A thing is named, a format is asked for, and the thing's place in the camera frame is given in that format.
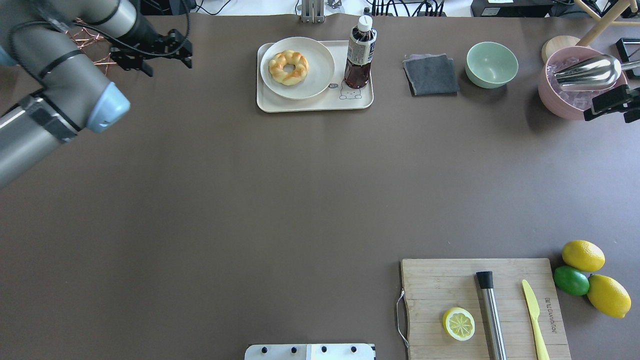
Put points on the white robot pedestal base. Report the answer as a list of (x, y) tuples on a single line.
[(312, 351)]

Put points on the green lime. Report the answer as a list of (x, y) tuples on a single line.
[(571, 280)]

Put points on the green bowl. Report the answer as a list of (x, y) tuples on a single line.
[(490, 65)]

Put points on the yellow lemon upper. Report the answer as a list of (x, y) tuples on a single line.
[(583, 255)]

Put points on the metal ice scoop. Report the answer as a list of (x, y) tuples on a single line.
[(593, 74)]

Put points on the copper wire bottle rack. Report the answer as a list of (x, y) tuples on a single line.
[(94, 45)]

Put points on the pink ice bowl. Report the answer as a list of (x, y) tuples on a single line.
[(569, 105)]

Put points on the bamboo cutting board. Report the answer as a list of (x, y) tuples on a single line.
[(432, 286)]

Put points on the wooden mug tree stand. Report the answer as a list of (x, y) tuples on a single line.
[(602, 22)]

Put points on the lemon half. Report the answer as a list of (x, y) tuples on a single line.
[(459, 323)]

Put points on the dark tea bottle on tray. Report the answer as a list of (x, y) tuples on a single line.
[(360, 51)]

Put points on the braided glazed donut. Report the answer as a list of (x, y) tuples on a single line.
[(288, 67)]

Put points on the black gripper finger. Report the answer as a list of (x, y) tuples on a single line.
[(631, 115), (140, 65), (619, 99), (186, 59)]

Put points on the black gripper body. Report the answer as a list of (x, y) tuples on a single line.
[(146, 33)]

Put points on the yellow lemon lower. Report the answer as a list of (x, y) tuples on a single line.
[(608, 296)]

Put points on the yellow plastic knife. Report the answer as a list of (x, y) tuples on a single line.
[(534, 313)]

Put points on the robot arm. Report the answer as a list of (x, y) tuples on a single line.
[(74, 93)]

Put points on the cream rabbit tray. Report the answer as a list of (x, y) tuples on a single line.
[(337, 96)]

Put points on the grey folded cloth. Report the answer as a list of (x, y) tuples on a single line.
[(431, 74)]

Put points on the white round plate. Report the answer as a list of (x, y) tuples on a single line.
[(318, 75)]

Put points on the yellow lemon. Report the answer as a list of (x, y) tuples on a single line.
[(608, 296), (583, 255)]

